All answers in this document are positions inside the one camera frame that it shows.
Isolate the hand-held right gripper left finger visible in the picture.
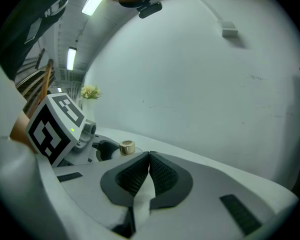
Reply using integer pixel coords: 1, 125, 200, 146
99, 151, 151, 208

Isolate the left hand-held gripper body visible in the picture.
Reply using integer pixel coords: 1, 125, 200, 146
25, 92, 98, 169

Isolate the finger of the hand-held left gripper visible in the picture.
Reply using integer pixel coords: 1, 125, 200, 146
95, 139, 120, 162

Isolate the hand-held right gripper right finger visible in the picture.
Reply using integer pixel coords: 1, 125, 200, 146
149, 151, 194, 210

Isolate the small bottle with gold cap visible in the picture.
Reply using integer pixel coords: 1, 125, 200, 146
111, 140, 144, 161

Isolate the person's left forearm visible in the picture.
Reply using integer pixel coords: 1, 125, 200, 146
9, 113, 39, 155

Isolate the white table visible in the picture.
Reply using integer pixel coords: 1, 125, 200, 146
93, 126, 300, 200

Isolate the white vase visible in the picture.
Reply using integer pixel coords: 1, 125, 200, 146
78, 97, 96, 124

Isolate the wooden rack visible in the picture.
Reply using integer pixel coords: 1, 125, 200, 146
16, 58, 56, 120

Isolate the yellow flower bunch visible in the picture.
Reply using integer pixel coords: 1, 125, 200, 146
80, 84, 102, 101

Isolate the person's black top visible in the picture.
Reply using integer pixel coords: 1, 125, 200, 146
0, 0, 81, 82

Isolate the black head camera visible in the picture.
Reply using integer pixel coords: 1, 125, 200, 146
136, 1, 163, 19

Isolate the white wall box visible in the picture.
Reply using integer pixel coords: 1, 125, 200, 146
217, 20, 239, 38

